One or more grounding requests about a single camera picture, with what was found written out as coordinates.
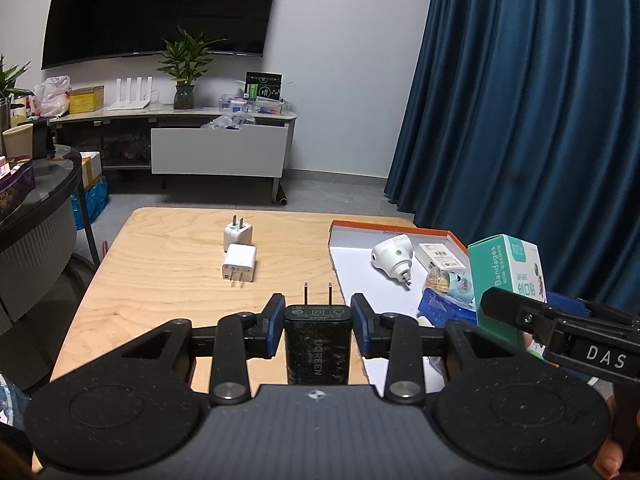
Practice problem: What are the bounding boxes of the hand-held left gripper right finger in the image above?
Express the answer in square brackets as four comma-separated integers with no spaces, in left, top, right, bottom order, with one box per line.
[350,292,522,407]

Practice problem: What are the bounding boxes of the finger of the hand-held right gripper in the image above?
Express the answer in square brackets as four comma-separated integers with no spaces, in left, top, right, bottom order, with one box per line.
[546,291,640,335]
[479,287,578,343]

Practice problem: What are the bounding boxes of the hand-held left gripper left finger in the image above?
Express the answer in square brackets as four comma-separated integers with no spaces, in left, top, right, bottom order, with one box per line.
[120,292,287,407]

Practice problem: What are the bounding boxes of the black plug charger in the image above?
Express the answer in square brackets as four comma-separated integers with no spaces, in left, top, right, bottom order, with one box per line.
[283,282,354,387]

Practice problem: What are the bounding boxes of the green bandage box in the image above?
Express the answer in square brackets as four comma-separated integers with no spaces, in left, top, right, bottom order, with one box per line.
[467,233,549,352]

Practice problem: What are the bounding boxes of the orange-rimmed white box lid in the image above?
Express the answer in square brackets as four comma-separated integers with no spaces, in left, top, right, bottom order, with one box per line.
[328,219,501,387]

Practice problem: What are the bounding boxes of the clear glass liquid bottle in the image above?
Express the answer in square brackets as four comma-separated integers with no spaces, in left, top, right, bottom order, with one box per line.
[423,266,475,307]

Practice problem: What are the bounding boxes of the person's right hand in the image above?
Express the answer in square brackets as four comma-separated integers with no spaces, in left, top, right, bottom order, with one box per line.
[592,439,627,480]

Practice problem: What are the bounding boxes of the large white plug charger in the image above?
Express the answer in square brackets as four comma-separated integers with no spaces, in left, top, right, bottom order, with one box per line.
[221,243,258,289]

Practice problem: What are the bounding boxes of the white plug-in device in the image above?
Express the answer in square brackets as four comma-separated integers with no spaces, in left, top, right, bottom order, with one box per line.
[370,233,416,290]

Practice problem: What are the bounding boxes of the small white labelled box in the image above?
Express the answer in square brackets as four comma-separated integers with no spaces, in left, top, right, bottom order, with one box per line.
[415,241,471,272]

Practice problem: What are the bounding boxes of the small white plug charger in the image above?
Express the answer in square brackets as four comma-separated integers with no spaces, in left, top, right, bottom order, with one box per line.
[223,215,254,254]

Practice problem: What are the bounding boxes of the white cabinet drawer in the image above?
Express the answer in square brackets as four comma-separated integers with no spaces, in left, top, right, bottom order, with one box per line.
[150,123,290,179]

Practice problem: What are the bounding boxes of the blue curtain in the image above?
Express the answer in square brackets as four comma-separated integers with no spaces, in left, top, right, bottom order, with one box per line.
[384,0,640,322]

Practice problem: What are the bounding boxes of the crumpled clear plastic wrap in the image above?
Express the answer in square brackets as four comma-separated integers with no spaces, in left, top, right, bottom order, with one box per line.
[199,112,257,131]

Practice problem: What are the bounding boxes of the blue wrapped bottle pack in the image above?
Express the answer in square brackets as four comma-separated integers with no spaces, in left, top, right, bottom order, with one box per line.
[72,177,110,231]

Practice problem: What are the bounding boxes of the clear plastic storage boxes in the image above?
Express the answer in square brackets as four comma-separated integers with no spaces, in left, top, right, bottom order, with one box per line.
[218,92,289,116]

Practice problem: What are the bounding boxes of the black and green box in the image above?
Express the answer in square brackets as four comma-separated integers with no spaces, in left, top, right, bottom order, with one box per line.
[244,70,284,104]

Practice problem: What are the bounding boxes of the white and yellow carton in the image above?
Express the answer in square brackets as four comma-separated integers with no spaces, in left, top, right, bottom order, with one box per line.
[79,151,104,189]

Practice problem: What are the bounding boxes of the round dark glass table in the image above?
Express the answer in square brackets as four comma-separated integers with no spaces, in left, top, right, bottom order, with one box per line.
[0,145,101,392]

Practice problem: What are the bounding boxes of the grey television cabinet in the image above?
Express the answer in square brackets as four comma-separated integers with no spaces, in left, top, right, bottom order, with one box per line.
[49,105,299,206]

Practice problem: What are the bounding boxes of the white router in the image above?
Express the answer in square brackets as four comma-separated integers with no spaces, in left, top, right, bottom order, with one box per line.
[106,75,154,111]

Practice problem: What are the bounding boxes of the crinkled printed plastic bag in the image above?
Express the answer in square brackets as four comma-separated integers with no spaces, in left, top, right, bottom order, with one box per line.
[0,379,32,429]

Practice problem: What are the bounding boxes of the potted green plant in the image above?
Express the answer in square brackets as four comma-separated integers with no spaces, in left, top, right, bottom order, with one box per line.
[157,27,226,110]

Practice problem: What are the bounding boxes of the purple patterned box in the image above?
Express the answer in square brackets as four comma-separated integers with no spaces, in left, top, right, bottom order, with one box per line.
[0,157,37,222]

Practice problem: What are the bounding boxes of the yellow box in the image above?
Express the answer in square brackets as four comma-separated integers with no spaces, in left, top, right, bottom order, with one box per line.
[67,85,106,114]

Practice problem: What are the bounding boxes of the black desk item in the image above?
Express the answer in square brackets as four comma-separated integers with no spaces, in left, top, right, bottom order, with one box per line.
[31,122,56,159]

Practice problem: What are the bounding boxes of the beige cup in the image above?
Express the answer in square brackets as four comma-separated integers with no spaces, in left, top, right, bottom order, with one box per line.
[2,123,35,157]

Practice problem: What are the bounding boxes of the white plastic bag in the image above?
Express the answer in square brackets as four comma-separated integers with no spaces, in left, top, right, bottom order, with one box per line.
[32,75,72,117]

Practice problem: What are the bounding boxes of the steel thermos bottle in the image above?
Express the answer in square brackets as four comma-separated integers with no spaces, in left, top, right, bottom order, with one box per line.
[0,97,14,156]

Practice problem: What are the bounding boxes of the leafy green plant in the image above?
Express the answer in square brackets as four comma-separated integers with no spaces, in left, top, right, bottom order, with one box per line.
[0,54,34,99]

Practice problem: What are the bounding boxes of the black wall television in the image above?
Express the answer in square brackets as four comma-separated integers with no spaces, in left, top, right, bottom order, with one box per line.
[41,0,284,71]

